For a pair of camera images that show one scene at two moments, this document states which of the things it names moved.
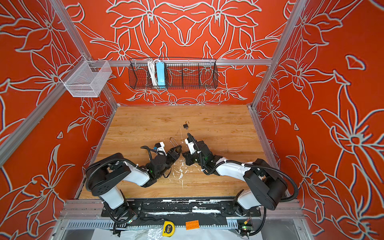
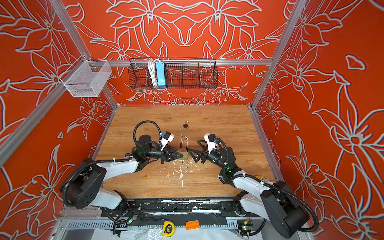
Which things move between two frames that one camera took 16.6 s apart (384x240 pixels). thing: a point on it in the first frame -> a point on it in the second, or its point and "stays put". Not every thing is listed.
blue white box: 160,73 stays put
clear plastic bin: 86,78 stays put
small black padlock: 185,125 stays put
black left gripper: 172,152 -> 164,156
